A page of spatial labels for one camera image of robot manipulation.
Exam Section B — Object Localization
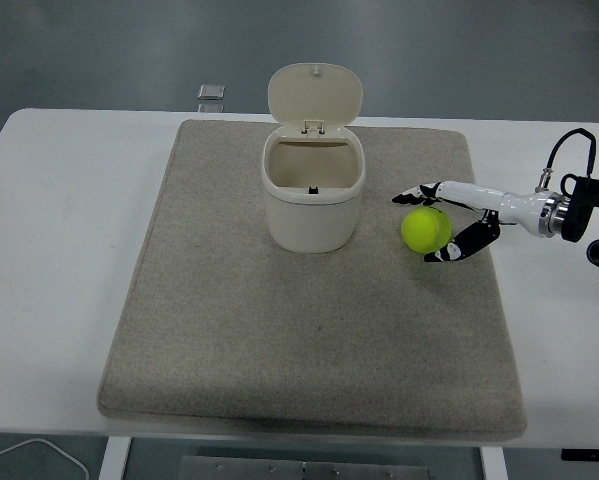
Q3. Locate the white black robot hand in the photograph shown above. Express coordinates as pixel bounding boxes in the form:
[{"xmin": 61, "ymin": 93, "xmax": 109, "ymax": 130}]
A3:
[{"xmin": 391, "ymin": 179, "xmax": 551, "ymax": 265}]

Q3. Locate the yellow tennis ball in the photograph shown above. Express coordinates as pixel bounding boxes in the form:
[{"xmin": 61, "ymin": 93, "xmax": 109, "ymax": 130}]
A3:
[{"xmin": 401, "ymin": 205, "xmax": 453, "ymax": 255}]

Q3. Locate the cream plastic bin with lid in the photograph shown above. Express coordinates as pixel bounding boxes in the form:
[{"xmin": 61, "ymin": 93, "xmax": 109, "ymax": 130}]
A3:
[{"xmin": 262, "ymin": 60, "xmax": 367, "ymax": 255}]

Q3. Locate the beige fabric mat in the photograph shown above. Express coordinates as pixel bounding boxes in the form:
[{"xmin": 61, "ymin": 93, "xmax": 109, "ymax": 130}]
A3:
[{"xmin": 96, "ymin": 118, "xmax": 529, "ymax": 442}]

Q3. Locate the white table leg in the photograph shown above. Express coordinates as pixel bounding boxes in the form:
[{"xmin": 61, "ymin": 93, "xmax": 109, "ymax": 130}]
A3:
[
  {"xmin": 99, "ymin": 435, "xmax": 132, "ymax": 480},
  {"xmin": 478, "ymin": 443, "xmax": 508, "ymax": 480}
]

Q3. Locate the grey metal plate with screws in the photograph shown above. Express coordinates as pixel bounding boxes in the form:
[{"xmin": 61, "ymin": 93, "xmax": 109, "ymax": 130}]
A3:
[{"xmin": 179, "ymin": 454, "xmax": 431, "ymax": 480}]

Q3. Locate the white cable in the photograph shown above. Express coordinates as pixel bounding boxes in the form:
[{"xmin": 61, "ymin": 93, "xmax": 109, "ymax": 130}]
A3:
[{"xmin": 0, "ymin": 437, "xmax": 90, "ymax": 480}]

